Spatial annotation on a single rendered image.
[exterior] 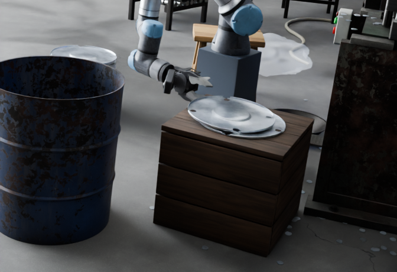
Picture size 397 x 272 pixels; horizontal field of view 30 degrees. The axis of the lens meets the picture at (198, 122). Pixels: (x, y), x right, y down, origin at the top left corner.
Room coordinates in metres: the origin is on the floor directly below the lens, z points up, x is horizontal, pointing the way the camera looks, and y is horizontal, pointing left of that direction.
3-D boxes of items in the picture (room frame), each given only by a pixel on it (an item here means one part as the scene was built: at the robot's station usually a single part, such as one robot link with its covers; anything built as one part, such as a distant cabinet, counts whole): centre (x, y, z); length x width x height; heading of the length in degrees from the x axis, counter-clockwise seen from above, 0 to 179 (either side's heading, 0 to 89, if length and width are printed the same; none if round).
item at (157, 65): (2.52, 0.15, 0.41); 0.08 x 0.05 x 0.08; 145
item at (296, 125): (2.26, -0.14, 0.18); 0.40 x 0.38 x 0.35; 70
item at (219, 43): (2.77, -0.09, 0.50); 0.15 x 0.15 x 0.10
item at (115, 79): (2.14, 0.45, 0.24); 0.42 x 0.42 x 0.48
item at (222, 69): (2.77, -0.09, 0.23); 0.18 x 0.18 x 0.45; 59
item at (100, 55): (3.15, 0.54, 0.25); 0.29 x 0.29 x 0.01
